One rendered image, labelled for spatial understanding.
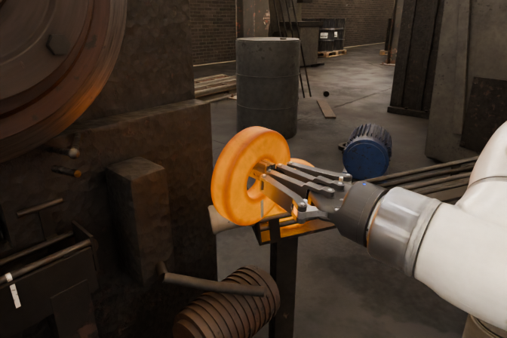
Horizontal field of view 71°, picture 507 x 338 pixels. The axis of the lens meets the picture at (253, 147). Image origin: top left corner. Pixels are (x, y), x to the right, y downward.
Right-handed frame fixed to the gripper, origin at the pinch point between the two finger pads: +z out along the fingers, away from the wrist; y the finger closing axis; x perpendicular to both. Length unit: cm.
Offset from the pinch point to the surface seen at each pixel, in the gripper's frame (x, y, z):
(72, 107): 8.3, -18.0, 20.1
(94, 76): 12.4, -14.0, 20.3
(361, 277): -85, 88, 11
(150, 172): -5.6, -6.5, 19.2
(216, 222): -17.5, 3.1, 12.1
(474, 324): -32, 30, -32
